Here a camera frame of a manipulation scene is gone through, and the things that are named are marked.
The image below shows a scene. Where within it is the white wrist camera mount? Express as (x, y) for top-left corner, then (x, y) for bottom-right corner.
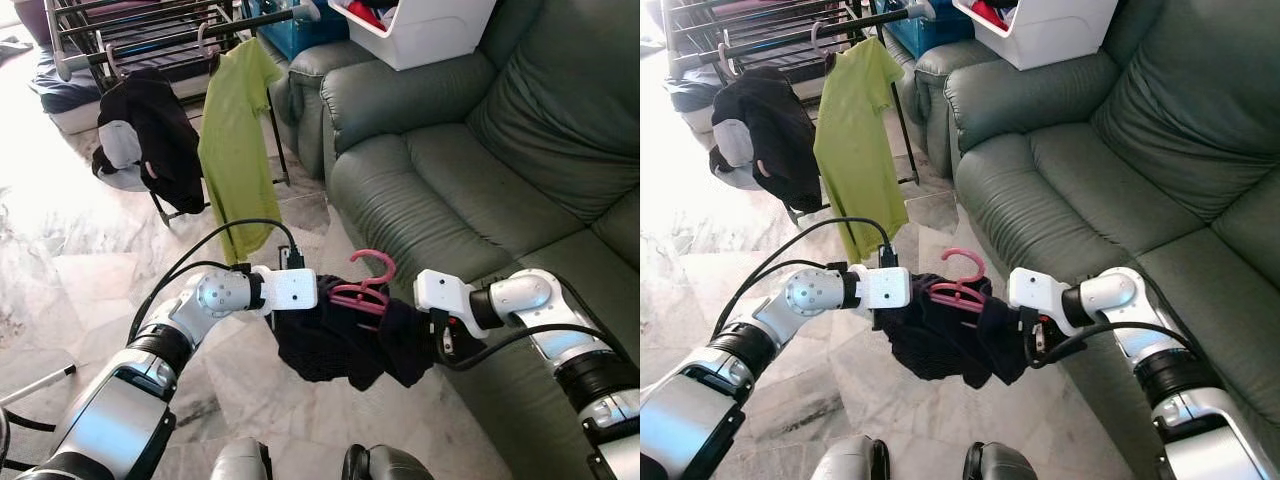
(1007, 267), (1071, 336)
(855, 265), (913, 311)
(413, 268), (479, 341)
(262, 265), (319, 313)

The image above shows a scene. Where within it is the plain black garment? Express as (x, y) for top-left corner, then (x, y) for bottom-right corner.
(272, 290), (441, 391)
(875, 290), (1031, 389)

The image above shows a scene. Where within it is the grey right robot leg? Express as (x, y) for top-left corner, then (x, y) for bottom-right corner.
(962, 442), (1041, 480)
(342, 443), (436, 480)

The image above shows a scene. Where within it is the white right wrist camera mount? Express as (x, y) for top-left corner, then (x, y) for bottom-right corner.
(1007, 267), (1071, 336)
(413, 268), (479, 341)

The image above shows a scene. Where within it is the black and white hoodie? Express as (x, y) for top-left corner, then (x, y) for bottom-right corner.
(708, 67), (826, 216)
(92, 67), (208, 216)

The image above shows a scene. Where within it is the metal clothes drying rack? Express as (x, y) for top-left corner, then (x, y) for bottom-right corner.
(45, 0), (321, 216)
(660, 0), (936, 216)

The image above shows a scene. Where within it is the green T-shirt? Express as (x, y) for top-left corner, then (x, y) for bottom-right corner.
(197, 38), (286, 266)
(812, 38), (911, 266)

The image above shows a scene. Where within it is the dark green leather sofa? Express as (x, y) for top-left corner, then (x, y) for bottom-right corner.
(895, 0), (1280, 480)
(270, 0), (641, 480)

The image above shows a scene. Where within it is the blue crate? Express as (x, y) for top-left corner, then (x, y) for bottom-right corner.
(880, 0), (976, 59)
(240, 0), (351, 61)

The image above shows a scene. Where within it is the grey left robot leg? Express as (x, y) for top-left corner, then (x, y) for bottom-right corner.
(810, 435), (891, 480)
(210, 438), (273, 480)

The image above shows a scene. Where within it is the white storage bin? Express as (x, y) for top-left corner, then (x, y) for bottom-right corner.
(328, 0), (498, 71)
(952, 0), (1119, 71)

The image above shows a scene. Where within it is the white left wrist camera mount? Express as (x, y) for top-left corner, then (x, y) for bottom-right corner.
(855, 265), (913, 311)
(262, 265), (319, 313)

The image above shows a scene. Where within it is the grey robot leg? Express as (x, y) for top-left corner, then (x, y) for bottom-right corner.
(962, 442), (1041, 480)
(810, 435), (891, 480)
(210, 438), (273, 480)
(342, 443), (436, 480)

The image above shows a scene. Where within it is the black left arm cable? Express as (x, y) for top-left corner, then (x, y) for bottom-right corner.
(127, 218), (304, 346)
(712, 216), (896, 341)

